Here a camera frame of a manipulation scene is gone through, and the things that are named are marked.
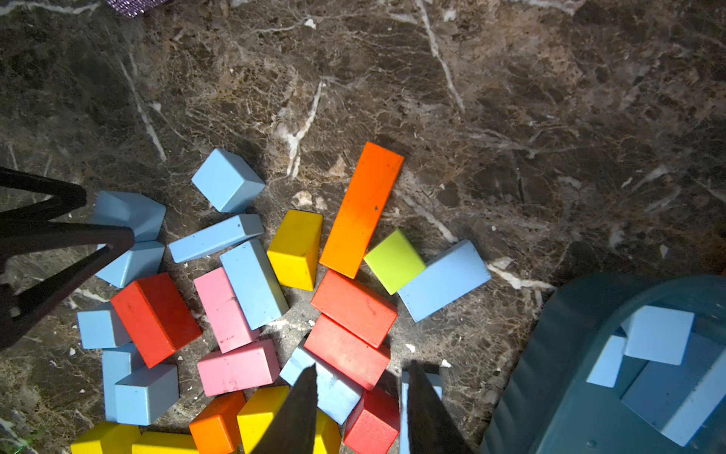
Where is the dark teal plastic tray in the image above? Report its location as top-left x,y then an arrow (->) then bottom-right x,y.
480,274 -> 725,453

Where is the pink block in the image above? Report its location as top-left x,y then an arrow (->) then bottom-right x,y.
198,339 -> 281,396
194,267 -> 260,354

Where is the light blue thin block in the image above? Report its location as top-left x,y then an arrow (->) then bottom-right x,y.
169,214 -> 264,263

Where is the light blue cube upper left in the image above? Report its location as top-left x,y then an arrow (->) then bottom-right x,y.
191,149 -> 266,213

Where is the light blue long block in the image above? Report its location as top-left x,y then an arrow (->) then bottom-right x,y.
621,334 -> 725,446

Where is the yellow block upper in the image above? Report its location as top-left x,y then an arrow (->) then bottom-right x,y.
268,210 -> 323,291

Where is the small red cube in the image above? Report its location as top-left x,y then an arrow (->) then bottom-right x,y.
343,387 -> 400,454

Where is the tall orange block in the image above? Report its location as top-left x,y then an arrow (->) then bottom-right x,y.
320,142 -> 404,279

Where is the red block left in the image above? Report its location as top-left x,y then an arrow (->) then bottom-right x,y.
111,272 -> 202,369

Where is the long yellow block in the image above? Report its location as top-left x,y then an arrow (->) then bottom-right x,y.
132,431 -> 200,454

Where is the purple glitter microphone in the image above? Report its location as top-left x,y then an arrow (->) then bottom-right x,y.
106,0 -> 168,18

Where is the red block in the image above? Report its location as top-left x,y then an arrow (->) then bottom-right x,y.
304,315 -> 391,391
311,270 -> 398,348
111,272 -> 202,369

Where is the light blue cube beside long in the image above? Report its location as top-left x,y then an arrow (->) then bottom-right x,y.
113,364 -> 180,426

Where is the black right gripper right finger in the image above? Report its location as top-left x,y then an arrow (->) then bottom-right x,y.
406,361 -> 471,453

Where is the light blue small cube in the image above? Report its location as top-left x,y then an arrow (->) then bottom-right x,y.
96,241 -> 166,289

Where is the light blue block on cube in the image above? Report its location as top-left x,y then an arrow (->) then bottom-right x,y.
90,191 -> 166,242

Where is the small light blue tray block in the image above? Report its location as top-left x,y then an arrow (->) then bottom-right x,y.
587,334 -> 627,388

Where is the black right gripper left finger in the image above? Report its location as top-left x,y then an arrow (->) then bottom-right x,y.
251,366 -> 318,454

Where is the light blue cube lower left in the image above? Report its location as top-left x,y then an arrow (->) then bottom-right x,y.
78,302 -> 132,349

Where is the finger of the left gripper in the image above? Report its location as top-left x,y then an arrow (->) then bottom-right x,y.
1,168 -> 135,349

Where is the pink block lower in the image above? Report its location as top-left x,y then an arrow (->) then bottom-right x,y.
198,339 -> 281,396

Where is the lime green cube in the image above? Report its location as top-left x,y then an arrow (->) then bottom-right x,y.
364,229 -> 427,295

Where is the pink block upper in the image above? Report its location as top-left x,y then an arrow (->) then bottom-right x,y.
194,267 -> 260,354

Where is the orange cube lower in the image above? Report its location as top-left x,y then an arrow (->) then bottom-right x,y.
189,391 -> 246,454

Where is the light blue angled block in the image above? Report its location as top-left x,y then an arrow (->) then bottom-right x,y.
220,238 -> 289,330

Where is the small yellow cube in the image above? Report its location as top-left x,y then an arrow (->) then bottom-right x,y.
70,421 -> 141,454

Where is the yellow cube lower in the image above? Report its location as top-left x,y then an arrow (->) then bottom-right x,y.
236,385 -> 341,454

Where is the light blue cube top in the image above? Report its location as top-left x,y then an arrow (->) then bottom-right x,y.
621,306 -> 695,365

